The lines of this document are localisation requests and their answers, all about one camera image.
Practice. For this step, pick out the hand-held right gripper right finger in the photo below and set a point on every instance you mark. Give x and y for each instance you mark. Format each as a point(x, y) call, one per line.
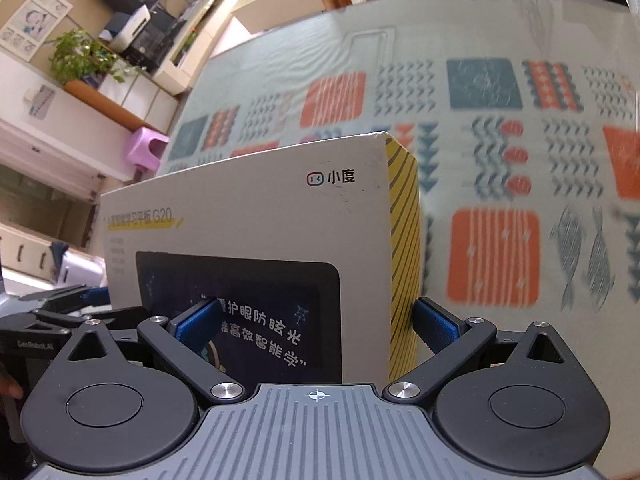
point(436, 327)

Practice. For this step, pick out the person's left hand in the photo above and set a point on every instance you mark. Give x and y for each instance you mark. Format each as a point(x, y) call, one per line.
point(10, 386)

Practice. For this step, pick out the white printer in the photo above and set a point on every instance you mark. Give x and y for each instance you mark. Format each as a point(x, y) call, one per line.
point(127, 27)

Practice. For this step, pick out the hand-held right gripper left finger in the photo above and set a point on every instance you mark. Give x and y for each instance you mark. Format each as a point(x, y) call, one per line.
point(200, 324)

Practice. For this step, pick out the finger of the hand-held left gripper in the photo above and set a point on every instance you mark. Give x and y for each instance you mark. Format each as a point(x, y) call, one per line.
point(70, 295)
point(55, 317)

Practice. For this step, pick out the wall poster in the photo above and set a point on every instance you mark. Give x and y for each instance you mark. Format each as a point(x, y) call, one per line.
point(32, 22)

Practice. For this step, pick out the purple plastic stool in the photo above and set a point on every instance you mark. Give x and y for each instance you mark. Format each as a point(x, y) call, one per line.
point(145, 142)

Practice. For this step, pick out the white drawer cabinet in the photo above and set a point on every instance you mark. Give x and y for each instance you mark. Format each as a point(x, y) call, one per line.
point(125, 100)

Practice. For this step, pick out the white product box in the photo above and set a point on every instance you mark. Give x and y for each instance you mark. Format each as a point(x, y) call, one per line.
point(250, 220)

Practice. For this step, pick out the desktop with patterned tablecloth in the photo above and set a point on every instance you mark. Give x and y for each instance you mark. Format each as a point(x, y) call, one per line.
point(475, 35)

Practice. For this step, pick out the white television cabinet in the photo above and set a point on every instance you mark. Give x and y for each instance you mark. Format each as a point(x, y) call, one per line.
point(200, 45)

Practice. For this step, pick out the green potted plant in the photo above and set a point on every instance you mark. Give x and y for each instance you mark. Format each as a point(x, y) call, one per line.
point(82, 57)

